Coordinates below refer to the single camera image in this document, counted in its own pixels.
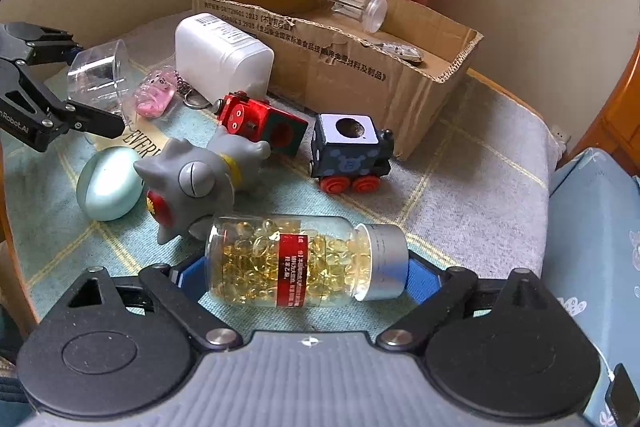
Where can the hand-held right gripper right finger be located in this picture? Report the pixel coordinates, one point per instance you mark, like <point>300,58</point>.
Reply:
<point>422,276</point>

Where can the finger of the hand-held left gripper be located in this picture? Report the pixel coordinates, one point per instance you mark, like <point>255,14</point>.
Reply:
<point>82,119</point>
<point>35,43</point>

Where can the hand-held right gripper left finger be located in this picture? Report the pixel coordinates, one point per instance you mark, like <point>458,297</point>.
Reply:
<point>187,274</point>

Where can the clear plastic cup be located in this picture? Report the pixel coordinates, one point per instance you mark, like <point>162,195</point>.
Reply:
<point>97,72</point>

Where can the teal egg-shaped case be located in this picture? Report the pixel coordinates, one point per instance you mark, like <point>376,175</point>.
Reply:
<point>107,184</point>

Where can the yellow capsule bottle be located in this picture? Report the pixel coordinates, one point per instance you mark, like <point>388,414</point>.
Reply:
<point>280,264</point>

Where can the grey monster figure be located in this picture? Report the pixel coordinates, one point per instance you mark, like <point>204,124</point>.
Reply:
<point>200,177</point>

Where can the white plastic bottle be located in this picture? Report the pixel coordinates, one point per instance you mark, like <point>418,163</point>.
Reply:
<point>220,54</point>

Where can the red toy train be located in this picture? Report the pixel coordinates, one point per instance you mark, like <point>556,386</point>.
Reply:
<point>245,117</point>

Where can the cardboard box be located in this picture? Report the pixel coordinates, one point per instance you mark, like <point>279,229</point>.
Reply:
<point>360,92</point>

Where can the black toy train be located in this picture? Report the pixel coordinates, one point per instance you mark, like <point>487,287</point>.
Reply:
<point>350,147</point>

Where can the blue floral bedding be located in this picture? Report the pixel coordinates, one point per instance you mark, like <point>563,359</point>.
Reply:
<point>595,247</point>

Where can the small metal trinket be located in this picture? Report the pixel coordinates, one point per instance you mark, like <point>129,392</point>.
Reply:
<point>402,52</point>

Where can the clear jar with lid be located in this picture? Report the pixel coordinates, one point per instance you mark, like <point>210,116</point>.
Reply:
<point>357,7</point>

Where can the white wall charger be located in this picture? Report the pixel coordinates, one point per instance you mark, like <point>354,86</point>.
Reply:
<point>561,137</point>

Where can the wooden bed frame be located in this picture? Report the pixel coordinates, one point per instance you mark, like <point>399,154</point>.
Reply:
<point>612,117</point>

